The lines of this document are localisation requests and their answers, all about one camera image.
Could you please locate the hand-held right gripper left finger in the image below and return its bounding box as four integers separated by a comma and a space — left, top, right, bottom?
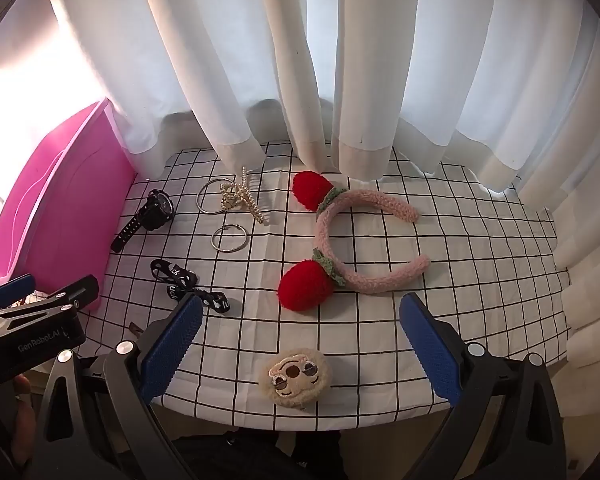
40, 292, 206, 480

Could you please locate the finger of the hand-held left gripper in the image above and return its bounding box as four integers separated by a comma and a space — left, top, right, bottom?
7, 275, 101, 317
0, 273, 37, 312

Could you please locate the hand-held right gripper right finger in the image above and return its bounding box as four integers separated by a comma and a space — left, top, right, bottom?
399, 292, 566, 480

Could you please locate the pink plastic storage box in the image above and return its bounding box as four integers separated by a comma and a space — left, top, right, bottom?
0, 99, 138, 313

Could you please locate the black wrist watch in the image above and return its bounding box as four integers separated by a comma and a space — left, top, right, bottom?
111, 189, 177, 253

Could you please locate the gold pearl hair claw clip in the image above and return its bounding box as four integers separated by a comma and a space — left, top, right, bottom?
220, 165, 268, 225

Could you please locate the person's left hand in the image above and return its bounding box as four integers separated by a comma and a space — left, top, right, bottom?
10, 374, 40, 467

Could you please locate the white black-grid tablecloth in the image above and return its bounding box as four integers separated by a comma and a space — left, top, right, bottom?
102, 140, 568, 433

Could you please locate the black printed ribbon bow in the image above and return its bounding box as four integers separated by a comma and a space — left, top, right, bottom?
150, 258, 231, 315

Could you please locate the beige plush face hair clip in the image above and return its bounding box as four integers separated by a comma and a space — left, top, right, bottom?
266, 350, 333, 408

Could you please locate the pink strawberry plush headband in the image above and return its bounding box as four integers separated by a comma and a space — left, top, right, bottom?
277, 171, 432, 310

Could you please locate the white curtain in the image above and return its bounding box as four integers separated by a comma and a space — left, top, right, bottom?
0, 0, 600, 418

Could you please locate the small silver hoop ring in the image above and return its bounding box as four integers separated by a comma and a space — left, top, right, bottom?
211, 226, 248, 253

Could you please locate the large silver hoop ring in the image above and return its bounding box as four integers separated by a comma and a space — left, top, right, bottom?
196, 177, 241, 217

